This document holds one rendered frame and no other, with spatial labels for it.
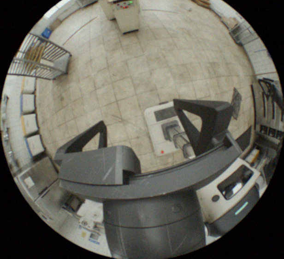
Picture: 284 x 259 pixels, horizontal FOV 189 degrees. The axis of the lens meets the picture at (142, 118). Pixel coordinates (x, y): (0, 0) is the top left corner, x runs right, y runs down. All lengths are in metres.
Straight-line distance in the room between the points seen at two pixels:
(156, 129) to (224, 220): 1.14
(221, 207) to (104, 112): 1.58
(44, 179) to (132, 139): 2.69
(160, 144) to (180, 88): 0.84
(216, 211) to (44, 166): 3.11
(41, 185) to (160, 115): 3.20
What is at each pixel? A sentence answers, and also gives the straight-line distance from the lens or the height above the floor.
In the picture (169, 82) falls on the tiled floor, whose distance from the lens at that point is 1.49.
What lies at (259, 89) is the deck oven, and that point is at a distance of 3.33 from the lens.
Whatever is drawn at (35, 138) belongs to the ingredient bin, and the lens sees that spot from 3.33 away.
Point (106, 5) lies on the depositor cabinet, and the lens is 2.24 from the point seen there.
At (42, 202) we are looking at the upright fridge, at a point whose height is 1.46.
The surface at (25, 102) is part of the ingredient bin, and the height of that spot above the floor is 0.54.
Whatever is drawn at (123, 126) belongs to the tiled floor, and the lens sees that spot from 1.47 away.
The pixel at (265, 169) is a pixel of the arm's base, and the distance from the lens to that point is 0.51.
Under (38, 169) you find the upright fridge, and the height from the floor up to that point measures 0.75.
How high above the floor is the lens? 1.40
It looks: 83 degrees down
